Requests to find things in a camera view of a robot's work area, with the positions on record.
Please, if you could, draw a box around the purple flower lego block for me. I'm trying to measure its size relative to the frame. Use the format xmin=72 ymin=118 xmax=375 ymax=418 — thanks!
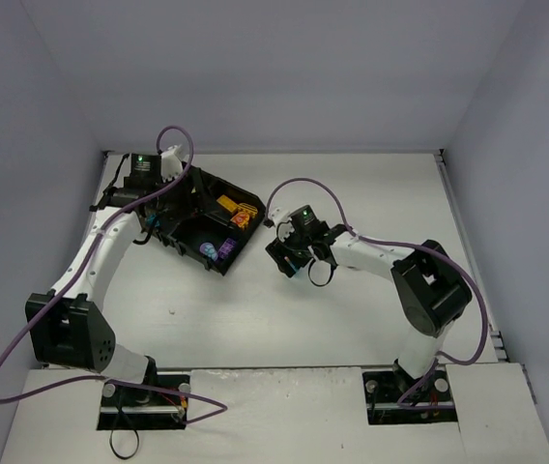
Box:
xmin=199 ymin=242 xmax=218 ymax=261

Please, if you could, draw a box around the orange and lime lego stack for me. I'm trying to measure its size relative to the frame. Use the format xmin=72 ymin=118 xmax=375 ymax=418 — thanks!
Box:
xmin=217 ymin=195 xmax=239 ymax=215

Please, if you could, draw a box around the purple arch lego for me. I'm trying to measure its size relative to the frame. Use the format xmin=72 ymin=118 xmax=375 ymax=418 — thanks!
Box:
xmin=217 ymin=238 xmax=237 ymax=260

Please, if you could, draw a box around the orange rounded lego block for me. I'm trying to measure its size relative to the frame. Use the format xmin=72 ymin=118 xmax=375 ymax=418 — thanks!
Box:
xmin=230 ymin=203 xmax=258 ymax=230

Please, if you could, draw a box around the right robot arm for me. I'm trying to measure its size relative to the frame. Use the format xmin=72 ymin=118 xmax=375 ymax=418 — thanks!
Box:
xmin=265 ymin=205 xmax=472 ymax=382

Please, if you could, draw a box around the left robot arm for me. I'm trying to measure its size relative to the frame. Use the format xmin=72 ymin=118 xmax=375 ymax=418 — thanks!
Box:
xmin=25 ymin=146 xmax=190 ymax=384

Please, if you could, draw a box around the black compartment tray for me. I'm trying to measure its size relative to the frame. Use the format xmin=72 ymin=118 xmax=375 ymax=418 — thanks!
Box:
xmin=154 ymin=169 xmax=265 ymax=276

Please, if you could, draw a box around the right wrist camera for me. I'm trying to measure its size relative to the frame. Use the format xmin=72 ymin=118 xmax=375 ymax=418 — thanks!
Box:
xmin=264 ymin=207 xmax=294 ymax=241

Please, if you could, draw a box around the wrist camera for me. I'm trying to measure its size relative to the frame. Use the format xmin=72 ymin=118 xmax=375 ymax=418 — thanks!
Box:
xmin=160 ymin=145 xmax=184 ymax=182
xmin=264 ymin=207 xmax=294 ymax=241

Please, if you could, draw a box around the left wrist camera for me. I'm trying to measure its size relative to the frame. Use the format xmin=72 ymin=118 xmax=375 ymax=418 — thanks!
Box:
xmin=160 ymin=145 xmax=184 ymax=182

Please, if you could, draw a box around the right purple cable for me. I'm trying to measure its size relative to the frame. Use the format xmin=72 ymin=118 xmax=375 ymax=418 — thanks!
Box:
xmin=265 ymin=178 xmax=491 ymax=410

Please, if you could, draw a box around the purple cable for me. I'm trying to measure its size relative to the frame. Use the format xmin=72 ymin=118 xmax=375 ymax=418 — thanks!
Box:
xmin=0 ymin=126 xmax=228 ymax=426
xmin=265 ymin=178 xmax=491 ymax=410

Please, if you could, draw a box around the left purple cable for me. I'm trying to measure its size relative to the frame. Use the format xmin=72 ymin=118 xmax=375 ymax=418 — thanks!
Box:
xmin=0 ymin=126 xmax=228 ymax=426

